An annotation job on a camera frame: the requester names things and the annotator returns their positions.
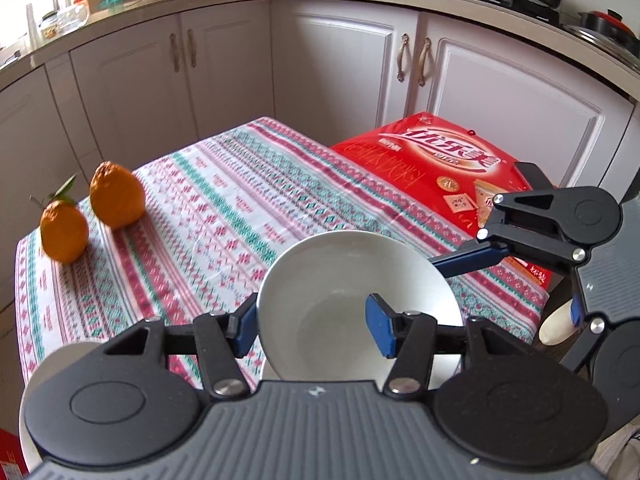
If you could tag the white kitchen cabinet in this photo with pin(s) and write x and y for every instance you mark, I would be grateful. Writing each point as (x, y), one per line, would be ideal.
(340, 70)

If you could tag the white bowl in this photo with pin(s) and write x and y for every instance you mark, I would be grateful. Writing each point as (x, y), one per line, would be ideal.
(350, 270)

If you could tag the orange with stem and leaves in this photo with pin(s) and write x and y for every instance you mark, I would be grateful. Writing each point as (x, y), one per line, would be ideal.
(62, 232)

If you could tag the patterned red green tablecloth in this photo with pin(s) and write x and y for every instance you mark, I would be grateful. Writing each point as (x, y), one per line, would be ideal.
(225, 200)

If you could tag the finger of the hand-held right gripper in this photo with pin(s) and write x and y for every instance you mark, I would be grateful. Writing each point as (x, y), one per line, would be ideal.
(575, 307)
(465, 262)

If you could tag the glass bowl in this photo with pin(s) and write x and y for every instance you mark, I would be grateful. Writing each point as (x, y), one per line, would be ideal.
(65, 20)

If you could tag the orange without leaves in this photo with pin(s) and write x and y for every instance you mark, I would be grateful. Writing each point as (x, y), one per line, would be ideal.
(117, 197)

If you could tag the white bottle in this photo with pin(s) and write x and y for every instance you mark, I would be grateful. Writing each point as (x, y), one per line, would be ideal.
(32, 27)

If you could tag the pot with red lid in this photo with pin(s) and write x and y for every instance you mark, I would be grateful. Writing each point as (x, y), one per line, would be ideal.
(607, 25)

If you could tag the white plate with fruit print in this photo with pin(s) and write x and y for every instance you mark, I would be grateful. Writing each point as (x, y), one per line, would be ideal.
(55, 365)

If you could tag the red cardboard box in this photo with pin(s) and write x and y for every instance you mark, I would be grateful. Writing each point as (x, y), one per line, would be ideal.
(10, 455)

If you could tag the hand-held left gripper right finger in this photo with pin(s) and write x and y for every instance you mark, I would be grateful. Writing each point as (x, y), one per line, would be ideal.
(378, 325)

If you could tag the white rounded object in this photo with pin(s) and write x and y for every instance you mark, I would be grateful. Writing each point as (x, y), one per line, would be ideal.
(552, 327)

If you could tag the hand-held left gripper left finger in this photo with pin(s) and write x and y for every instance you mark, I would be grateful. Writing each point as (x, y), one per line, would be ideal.
(246, 327)

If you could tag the red printed carton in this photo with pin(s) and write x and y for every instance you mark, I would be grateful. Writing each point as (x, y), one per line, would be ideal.
(425, 160)

